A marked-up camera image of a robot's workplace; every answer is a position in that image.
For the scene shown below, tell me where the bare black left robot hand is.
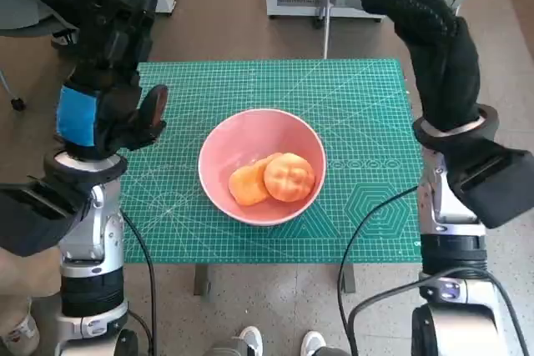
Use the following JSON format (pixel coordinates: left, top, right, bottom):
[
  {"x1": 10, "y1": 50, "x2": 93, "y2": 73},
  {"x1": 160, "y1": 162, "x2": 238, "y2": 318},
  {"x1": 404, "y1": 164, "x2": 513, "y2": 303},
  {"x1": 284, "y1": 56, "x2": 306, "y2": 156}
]
[{"x1": 53, "y1": 0, "x2": 170, "y2": 161}]

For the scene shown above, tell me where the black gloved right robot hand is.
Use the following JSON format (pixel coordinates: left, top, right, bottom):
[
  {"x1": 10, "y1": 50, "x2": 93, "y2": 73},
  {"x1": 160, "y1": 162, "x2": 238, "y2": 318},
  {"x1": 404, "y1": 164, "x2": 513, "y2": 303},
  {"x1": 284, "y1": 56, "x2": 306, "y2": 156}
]
[{"x1": 349, "y1": 0, "x2": 481, "y2": 132}]

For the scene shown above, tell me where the pink bowl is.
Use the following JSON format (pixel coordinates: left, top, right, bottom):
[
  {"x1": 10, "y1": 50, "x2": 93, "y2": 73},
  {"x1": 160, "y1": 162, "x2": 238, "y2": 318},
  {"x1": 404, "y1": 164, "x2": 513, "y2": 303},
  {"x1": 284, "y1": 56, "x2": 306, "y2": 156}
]
[{"x1": 198, "y1": 108, "x2": 327, "y2": 227}]

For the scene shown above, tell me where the long toy bread loaf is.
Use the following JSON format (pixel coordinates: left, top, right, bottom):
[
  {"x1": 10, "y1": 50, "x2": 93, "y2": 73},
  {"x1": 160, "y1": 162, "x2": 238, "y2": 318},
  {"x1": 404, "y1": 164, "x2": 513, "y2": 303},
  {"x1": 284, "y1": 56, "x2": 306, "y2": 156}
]
[{"x1": 228, "y1": 152, "x2": 285, "y2": 207}]

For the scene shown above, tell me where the round toy bread bun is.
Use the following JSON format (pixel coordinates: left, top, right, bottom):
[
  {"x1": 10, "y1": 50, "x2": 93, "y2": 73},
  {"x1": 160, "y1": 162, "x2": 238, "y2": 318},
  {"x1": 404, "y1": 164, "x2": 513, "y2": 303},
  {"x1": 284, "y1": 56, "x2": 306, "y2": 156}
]
[{"x1": 263, "y1": 152, "x2": 316, "y2": 203}]

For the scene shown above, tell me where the grey padded chair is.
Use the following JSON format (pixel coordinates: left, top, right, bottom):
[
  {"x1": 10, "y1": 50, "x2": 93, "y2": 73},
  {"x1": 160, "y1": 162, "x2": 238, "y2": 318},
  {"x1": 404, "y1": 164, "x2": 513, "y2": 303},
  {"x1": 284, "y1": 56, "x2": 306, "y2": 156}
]
[{"x1": 0, "y1": 0, "x2": 84, "y2": 112}]

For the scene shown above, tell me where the green cutting mat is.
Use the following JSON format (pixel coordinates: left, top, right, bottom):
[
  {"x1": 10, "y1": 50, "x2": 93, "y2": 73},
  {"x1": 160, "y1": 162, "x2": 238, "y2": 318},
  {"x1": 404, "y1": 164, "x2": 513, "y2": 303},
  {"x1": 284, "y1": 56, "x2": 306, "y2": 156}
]
[{"x1": 120, "y1": 58, "x2": 423, "y2": 265}]

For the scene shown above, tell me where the dark table leg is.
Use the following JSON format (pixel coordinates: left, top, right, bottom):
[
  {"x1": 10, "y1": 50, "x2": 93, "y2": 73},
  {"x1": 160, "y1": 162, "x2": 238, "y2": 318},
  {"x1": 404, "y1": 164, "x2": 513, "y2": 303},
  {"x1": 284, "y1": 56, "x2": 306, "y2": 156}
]
[
  {"x1": 194, "y1": 263, "x2": 212, "y2": 298},
  {"x1": 340, "y1": 263, "x2": 356, "y2": 294}
]

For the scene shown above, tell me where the person in beige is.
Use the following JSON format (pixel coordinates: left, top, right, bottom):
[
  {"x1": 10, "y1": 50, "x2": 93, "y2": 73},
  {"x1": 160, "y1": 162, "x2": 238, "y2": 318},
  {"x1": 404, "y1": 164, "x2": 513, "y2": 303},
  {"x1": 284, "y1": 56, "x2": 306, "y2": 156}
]
[{"x1": 0, "y1": 247, "x2": 63, "y2": 356}]

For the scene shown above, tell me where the person with white shoes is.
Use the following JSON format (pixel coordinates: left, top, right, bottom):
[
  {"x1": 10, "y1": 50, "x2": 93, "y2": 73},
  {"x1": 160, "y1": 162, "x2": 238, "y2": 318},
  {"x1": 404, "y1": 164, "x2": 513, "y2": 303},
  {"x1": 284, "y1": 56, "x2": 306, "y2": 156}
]
[{"x1": 208, "y1": 325, "x2": 347, "y2": 356}]

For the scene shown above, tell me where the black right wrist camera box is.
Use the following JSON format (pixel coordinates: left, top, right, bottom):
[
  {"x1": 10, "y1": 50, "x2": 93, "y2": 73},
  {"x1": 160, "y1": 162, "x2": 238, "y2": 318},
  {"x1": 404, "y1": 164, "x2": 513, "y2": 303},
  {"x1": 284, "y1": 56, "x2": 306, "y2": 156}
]
[{"x1": 448, "y1": 141, "x2": 534, "y2": 230}]

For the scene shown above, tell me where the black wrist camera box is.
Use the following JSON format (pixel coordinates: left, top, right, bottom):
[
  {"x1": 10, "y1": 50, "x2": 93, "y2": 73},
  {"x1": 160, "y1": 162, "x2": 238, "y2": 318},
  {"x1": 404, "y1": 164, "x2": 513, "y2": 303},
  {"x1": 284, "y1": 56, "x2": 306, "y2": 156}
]
[
  {"x1": 0, "y1": 178, "x2": 93, "y2": 258},
  {"x1": 448, "y1": 141, "x2": 534, "y2": 230}
]

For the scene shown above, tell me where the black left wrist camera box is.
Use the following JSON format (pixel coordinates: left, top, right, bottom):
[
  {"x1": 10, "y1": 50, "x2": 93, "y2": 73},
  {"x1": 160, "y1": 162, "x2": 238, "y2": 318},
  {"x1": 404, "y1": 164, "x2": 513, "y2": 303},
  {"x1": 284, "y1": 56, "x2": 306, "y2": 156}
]
[{"x1": 0, "y1": 178, "x2": 93, "y2": 258}]

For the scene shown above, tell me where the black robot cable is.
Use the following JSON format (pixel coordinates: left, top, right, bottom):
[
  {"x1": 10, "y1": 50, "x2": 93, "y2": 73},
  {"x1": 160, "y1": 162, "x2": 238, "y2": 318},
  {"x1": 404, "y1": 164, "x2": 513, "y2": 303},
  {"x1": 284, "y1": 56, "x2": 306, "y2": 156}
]
[
  {"x1": 120, "y1": 209, "x2": 158, "y2": 356},
  {"x1": 347, "y1": 276, "x2": 426, "y2": 356},
  {"x1": 336, "y1": 187, "x2": 418, "y2": 356}
]

